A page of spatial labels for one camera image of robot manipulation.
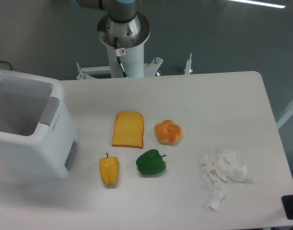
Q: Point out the white trash can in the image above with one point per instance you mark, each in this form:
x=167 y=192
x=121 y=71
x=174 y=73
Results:
x=37 y=134

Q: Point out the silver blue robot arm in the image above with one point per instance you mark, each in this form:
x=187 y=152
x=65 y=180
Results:
x=123 y=30

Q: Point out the toast bread slice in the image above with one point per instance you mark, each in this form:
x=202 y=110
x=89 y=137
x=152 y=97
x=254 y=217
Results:
x=128 y=130

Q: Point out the yellow bell pepper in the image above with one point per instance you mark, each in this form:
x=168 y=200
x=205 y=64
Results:
x=109 y=170

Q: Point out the knotted bread roll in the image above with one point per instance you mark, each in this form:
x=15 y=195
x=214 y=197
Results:
x=168 y=133

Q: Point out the green bell pepper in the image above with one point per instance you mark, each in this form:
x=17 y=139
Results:
x=151 y=162

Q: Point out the crumpled white tissue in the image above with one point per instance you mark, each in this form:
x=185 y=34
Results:
x=219 y=169

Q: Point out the black device at edge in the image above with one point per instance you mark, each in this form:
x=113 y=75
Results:
x=287 y=201

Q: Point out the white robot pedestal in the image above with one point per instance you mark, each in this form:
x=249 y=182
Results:
x=123 y=63

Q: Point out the white metal frame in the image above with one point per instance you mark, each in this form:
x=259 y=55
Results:
x=285 y=115

